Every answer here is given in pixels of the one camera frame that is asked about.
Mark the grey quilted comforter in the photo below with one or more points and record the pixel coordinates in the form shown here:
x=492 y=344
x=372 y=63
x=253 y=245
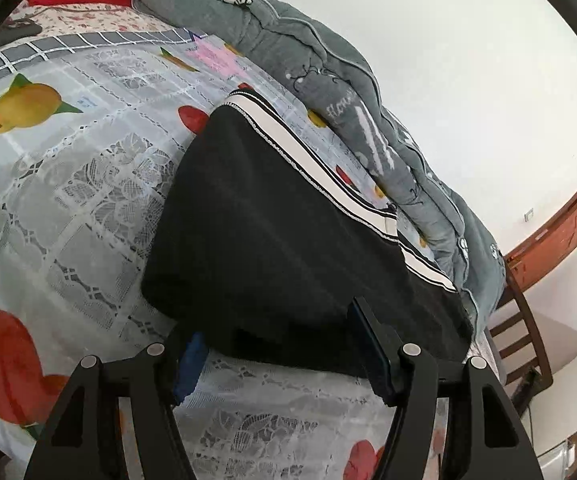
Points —
x=330 y=77

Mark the red floral bedsheet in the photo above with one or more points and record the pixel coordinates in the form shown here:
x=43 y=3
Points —
x=78 y=18

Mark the brown wooden door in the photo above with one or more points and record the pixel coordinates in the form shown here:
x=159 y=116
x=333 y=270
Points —
x=546 y=248

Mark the black pants with white stripe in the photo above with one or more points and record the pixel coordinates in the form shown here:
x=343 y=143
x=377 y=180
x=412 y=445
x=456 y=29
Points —
x=261 y=248

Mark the fruit print grey bedsheet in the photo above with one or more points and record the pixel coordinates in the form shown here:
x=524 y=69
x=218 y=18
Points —
x=92 y=132

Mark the dark wooden chair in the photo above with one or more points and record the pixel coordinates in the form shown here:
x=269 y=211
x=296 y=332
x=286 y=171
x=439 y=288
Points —
x=524 y=367

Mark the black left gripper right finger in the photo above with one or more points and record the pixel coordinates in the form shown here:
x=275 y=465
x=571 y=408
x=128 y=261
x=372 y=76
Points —
x=484 y=437

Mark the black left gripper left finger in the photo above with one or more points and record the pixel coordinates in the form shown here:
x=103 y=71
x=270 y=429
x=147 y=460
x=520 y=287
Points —
x=82 y=438

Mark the black phone on bed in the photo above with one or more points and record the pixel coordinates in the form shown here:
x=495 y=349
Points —
x=12 y=30

